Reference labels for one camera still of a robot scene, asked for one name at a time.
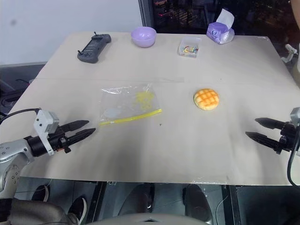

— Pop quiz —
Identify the clear box of colourful clips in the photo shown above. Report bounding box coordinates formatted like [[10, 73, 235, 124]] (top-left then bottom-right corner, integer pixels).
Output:
[[179, 37, 203, 59]]

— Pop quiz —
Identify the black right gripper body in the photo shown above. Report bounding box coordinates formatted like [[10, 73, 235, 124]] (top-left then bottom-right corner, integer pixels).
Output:
[[275, 121, 298, 155]]

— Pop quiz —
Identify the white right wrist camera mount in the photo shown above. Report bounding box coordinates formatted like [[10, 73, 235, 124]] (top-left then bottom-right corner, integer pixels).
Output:
[[289, 107, 300, 132]]

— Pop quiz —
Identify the grey robot torso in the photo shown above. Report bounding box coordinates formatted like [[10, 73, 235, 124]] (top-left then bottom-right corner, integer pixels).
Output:
[[92, 212, 213, 225]]

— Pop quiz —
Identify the black table leg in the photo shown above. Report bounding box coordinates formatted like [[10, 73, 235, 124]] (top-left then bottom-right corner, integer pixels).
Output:
[[222, 185, 242, 225], [88, 181, 107, 225]]

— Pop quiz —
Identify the dark grey remote controller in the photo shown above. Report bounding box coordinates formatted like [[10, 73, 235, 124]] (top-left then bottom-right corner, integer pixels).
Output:
[[77, 31, 112, 64]]

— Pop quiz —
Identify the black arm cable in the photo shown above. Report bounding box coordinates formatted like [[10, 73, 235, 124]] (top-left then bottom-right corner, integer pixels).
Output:
[[286, 150, 300, 186], [0, 108, 42, 125]]

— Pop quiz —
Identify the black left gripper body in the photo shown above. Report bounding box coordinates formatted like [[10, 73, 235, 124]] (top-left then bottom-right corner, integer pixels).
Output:
[[48, 126, 72, 154]]

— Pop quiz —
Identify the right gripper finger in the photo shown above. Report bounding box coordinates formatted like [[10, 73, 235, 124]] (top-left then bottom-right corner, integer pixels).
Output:
[[245, 131, 281, 149], [254, 117, 285, 130]]

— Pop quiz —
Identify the round golden crosshatched bread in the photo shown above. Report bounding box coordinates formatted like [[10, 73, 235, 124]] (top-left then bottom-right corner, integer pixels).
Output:
[[193, 88, 221, 111]]

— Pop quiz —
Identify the white handle-shaped object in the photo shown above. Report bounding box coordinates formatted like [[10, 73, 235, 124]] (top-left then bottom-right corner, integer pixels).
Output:
[[281, 44, 300, 63]]

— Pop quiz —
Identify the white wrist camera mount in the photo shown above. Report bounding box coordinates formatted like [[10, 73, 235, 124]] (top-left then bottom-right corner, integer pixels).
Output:
[[289, 107, 300, 132], [33, 109, 60, 156]]

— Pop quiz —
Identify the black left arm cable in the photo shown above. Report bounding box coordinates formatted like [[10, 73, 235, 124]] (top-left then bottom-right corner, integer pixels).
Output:
[[0, 108, 42, 125]]

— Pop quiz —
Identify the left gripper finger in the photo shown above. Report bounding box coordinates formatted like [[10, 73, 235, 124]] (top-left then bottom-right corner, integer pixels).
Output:
[[67, 127, 97, 145], [61, 120, 90, 133]]

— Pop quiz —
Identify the purple tissue pack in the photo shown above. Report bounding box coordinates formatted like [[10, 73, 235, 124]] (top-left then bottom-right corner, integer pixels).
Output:
[[206, 8, 236, 45]]

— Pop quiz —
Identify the black white-soled shoe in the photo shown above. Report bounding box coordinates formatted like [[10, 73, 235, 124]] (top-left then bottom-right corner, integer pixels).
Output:
[[69, 196, 88, 225]]

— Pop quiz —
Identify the purple plastic bowl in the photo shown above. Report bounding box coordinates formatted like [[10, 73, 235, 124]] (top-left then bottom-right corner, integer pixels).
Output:
[[130, 26, 157, 49]]

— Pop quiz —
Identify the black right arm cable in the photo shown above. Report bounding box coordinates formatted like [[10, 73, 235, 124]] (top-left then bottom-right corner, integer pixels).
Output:
[[286, 150, 300, 186]]

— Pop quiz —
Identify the clear yellow-zip plastic bag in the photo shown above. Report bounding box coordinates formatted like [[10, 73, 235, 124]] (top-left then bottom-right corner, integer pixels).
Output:
[[98, 83, 163, 128]]

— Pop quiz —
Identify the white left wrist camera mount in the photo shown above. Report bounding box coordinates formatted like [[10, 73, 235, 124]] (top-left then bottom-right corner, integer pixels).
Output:
[[33, 109, 60, 156]]

